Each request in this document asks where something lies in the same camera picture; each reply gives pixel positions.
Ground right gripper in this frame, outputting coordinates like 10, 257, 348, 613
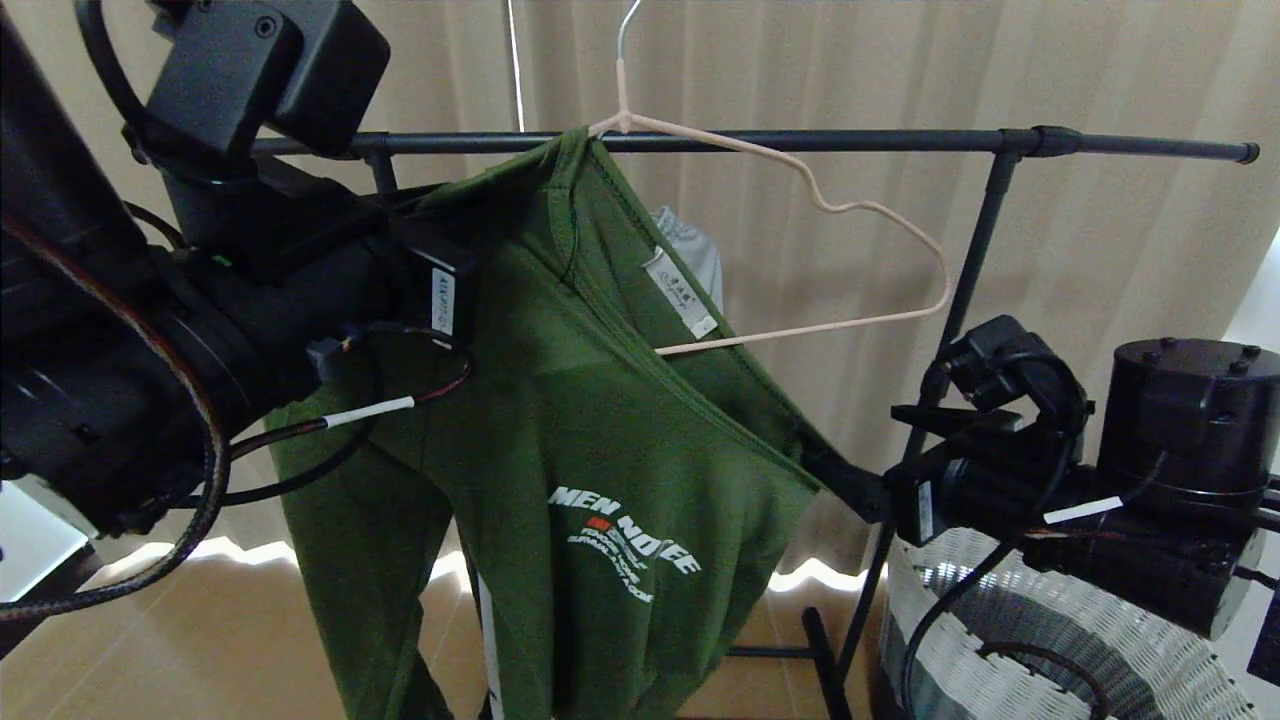
800, 404, 1091, 547

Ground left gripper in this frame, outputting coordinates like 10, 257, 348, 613
165, 185, 481, 411

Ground pale grey shorts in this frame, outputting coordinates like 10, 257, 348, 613
650, 207, 724, 313

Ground pink clothes hanger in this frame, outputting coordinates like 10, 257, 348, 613
588, 0, 951, 357

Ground green garment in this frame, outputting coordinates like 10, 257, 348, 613
265, 127, 841, 720

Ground white laundry basket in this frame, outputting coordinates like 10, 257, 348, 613
878, 528, 1256, 720

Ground black clothes rack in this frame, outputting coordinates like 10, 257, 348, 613
250, 127, 1261, 720

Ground beige curtain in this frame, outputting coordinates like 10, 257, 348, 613
0, 0, 1280, 576

